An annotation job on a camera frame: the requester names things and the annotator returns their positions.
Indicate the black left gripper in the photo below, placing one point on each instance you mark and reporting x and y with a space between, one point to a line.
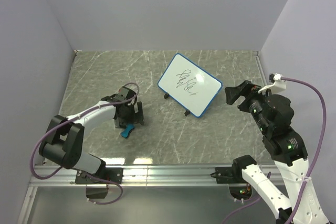
135 118

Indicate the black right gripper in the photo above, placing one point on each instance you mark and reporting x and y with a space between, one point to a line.
248 89

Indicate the blue black whiteboard eraser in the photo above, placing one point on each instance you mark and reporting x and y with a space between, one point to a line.
127 131

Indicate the blue framed whiteboard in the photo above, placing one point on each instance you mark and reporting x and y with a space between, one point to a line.
189 85

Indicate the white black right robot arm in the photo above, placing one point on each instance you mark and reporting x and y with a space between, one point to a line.
273 113

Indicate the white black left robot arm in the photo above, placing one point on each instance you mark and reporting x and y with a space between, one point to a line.
63 141

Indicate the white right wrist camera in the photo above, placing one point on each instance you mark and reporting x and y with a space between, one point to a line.
276 85

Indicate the aluminium front rail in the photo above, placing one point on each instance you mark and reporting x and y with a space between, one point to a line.
144 176

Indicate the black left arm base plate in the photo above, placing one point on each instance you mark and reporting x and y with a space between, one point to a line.
113 174

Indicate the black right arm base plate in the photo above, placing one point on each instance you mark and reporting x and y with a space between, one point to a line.
226 175

